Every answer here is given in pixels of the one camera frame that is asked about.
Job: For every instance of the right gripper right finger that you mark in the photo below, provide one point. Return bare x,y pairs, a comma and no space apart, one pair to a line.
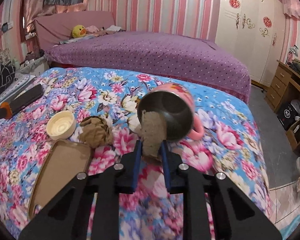
234,215

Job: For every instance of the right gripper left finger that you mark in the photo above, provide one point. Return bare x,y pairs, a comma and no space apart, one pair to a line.
88,206

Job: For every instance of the grey paper wad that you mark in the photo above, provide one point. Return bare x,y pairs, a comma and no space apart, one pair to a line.
154,132

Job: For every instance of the black smartphone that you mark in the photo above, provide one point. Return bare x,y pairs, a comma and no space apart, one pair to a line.
27,98

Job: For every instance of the black patterned bag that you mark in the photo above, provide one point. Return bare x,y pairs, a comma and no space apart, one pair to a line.
7,75

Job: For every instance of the tan phone case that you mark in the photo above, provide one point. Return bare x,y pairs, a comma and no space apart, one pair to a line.
64,160

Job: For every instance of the cream plastic lid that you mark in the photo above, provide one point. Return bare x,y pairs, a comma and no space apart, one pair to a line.
61,126

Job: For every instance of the floral blue bed quilt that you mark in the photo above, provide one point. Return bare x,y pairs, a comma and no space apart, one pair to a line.
231,143

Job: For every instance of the crumpled brown paper ball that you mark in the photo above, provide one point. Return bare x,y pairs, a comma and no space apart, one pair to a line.
95,132

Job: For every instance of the pink sofa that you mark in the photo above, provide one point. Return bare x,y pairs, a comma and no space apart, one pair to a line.
52,29

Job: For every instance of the pink metal mug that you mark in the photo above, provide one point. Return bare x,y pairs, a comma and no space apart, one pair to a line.
176,104

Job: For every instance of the yellow duck plush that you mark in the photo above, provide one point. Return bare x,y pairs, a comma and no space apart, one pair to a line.
78,31

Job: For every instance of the black box under desk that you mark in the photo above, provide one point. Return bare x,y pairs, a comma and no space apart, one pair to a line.
286,115

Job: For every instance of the wooden desk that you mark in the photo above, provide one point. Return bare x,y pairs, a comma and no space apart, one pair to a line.
284,88

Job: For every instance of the purple dotted bed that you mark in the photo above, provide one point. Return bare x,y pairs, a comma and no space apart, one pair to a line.
179,57

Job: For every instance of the white wardrobe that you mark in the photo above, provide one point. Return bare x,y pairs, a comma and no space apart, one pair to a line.
253,32

